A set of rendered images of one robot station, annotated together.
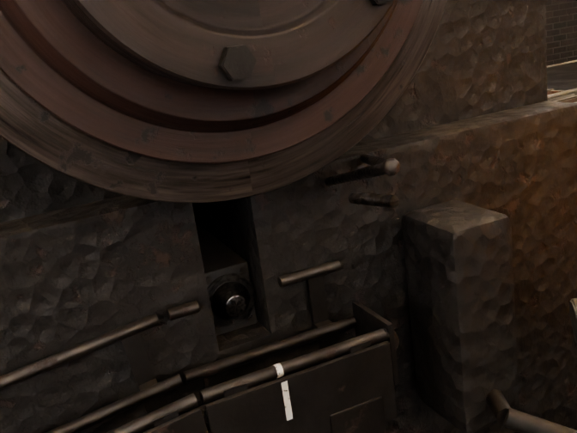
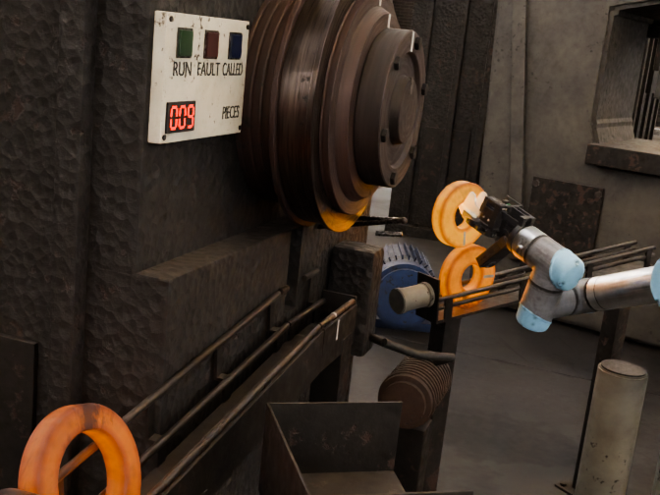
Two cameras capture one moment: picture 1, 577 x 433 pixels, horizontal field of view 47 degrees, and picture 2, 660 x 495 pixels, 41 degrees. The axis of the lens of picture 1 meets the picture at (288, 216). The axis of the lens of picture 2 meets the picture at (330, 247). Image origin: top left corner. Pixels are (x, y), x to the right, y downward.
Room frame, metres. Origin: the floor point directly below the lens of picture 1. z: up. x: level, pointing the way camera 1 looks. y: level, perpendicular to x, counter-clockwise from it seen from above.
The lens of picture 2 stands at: (-0.49, 1.28, 1.23)
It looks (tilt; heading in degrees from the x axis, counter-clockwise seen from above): 13 degrees down; 311
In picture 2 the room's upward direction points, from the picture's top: 6 degrees clockwise
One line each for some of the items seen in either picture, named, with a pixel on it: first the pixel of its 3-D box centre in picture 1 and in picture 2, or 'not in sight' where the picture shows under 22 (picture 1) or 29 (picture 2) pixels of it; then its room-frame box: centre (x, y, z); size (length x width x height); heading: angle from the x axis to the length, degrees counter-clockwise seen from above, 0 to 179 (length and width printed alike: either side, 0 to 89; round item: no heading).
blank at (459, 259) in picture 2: not in sight; (467, 275); (0.60, -0.49, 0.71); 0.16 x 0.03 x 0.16; 76
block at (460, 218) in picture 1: (458, 313); (351, 298); (0.68, -0.17, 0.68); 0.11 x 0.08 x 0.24; 22
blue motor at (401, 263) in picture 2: not in sight; (399, 283); (1.80, -1.90, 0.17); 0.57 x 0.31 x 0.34; 132
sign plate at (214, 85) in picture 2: not in sight; (202, 78); (0.56, 0.40, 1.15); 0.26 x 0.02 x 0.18; 112
